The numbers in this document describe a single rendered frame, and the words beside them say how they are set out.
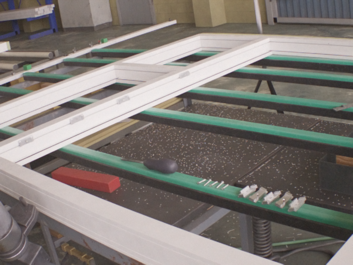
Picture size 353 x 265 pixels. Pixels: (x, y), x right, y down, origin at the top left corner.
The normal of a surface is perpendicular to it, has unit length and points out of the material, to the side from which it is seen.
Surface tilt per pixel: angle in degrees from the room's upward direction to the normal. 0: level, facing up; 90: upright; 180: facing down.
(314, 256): 0
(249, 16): 90
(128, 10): 90
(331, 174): 90
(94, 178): 0
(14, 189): 90
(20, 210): 25
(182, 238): 0
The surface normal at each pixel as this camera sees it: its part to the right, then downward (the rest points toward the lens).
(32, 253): -0.22, -0.69
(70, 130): 0.70, 0.14
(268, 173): -0.15, -0.93
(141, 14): -0.68, 0.34
